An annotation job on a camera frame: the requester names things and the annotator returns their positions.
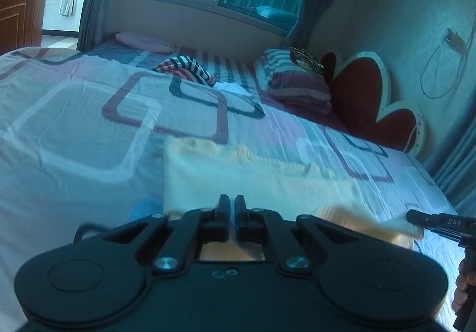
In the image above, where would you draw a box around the person's right hand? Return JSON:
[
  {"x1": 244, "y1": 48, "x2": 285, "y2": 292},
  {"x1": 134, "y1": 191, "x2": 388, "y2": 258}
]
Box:
[{"x1": 451, "y1": 257, "x2": 471, "y2": 315}]

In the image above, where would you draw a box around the red white striped cloth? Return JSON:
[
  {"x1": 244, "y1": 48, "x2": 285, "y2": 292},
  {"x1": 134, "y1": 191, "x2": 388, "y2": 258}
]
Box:
[{"x1": 152, "y1": 55, "x2": 217, "y2": 88}]

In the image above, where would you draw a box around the bed with patterned sheet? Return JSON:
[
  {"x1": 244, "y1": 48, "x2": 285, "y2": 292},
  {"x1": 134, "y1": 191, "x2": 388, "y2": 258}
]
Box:
[{"x1": 0, "y1": 48, "x2": 461, "y2": 332}]

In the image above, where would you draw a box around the hanging charger cable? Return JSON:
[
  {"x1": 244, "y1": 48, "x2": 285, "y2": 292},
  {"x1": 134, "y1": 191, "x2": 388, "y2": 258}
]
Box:
[{"x1": 419, "y1": 25, "x2": 476, "y2": 99}]

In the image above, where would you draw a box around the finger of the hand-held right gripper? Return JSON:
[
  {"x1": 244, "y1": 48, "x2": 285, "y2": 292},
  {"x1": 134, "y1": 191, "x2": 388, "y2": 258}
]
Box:
[{"x1": 406, "y1": 209, "x2": 441, "y2": 234}]

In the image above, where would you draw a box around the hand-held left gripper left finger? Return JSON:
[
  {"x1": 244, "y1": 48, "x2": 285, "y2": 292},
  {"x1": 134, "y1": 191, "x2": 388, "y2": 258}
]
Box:
[{"x1": 74, "y1": 194, "x2": 232, "y2": 276}]

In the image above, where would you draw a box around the wall charger plug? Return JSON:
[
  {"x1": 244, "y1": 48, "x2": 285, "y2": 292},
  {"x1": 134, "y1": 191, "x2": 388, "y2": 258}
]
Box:
[{"x1": 444, "y1": 29, "x2": 466, "y2": 49}]

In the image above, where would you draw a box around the striped pillow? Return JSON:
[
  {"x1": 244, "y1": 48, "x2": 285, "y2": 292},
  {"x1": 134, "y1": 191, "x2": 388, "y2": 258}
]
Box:
[{"x1": 253, "y1": 48, "x2": 333, "y2": 116}]

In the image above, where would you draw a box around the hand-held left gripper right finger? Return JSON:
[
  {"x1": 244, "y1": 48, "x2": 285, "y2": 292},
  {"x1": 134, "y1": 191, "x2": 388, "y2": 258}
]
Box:
[{"x1": 232, "y1": 194, "x2": 389, "y2": 275}]

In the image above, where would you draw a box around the cream knit sweater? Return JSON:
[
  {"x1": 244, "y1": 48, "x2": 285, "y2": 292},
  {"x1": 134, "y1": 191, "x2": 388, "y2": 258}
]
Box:
[{"x1": 164, "y1": 137, "x2": 425, "y2": 263}]

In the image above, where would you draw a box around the red and white headboard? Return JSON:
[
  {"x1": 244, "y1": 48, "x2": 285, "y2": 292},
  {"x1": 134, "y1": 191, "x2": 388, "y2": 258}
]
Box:
[{"x1": 320, "y1": 51, "x2": 429, "y2": 155}]

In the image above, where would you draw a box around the white folded cloth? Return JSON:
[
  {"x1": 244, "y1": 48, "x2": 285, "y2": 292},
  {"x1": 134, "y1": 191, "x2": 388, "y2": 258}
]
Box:
[{"x1": 214, "y1": 82, "x2": 254, "y2": 96}]

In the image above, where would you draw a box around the dark item on pillows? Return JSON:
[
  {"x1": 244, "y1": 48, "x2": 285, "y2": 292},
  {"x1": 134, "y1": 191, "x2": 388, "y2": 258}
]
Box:
[{"x1": 288, "y1": 46, "x2": 325, "y2": 75}]

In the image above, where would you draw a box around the pink flat pillow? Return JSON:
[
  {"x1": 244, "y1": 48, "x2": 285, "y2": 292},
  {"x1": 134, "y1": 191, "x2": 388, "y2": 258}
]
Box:
[{"x1": 115, "y1": 32, "x2": 178, "y2": 54}]

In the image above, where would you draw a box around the striped bed sheet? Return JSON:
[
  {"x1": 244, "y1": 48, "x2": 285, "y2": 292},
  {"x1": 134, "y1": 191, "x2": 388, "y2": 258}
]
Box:
[{"x1": 87, "y1": 38, "x2": 351, "y2": 133}]

